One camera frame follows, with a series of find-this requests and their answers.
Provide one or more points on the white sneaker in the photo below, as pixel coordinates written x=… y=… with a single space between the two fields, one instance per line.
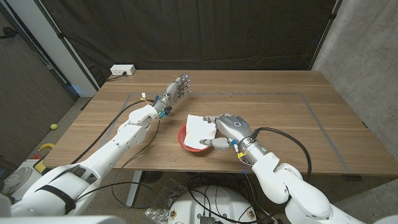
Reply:
x=14 y=180

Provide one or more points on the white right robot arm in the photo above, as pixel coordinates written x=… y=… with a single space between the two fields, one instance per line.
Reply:
x=295 y=193

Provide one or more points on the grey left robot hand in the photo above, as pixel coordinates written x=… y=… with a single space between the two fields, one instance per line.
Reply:
x=174 y=93

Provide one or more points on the yellow-green ball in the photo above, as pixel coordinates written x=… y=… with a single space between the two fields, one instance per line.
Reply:
x=54 y=126

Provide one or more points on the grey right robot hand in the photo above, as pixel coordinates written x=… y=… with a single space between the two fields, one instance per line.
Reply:
x=234 y=129

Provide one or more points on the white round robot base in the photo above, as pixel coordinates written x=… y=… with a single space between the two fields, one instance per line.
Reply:
x=217 y=205

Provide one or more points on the white table leg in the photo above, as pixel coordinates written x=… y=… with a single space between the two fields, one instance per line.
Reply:
x=133 y=189

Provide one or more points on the black round ribbed disc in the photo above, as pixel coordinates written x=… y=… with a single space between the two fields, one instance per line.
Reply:
x=152 y=176

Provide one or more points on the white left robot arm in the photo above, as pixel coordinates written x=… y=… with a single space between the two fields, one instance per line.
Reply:
x=115 y=146

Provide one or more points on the white cloth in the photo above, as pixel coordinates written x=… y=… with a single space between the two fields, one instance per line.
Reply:
x=197 y=130

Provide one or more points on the red bowl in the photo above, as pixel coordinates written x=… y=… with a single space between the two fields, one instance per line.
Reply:
x=181 y=137

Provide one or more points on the white power strip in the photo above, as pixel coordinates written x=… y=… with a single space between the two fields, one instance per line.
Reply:
x=122 y=69

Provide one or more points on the yellow and black tool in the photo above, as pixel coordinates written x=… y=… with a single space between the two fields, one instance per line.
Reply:
x=40 y=166

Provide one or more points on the black backdrop stand pole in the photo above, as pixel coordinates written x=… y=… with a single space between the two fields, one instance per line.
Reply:
x=323 y=37
x=63 y=39

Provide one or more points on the clear plastic bag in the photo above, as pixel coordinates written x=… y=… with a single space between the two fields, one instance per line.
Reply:
x=164 y=199

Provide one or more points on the black backdrop curtain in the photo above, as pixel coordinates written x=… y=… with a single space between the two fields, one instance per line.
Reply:
x=186 y=31

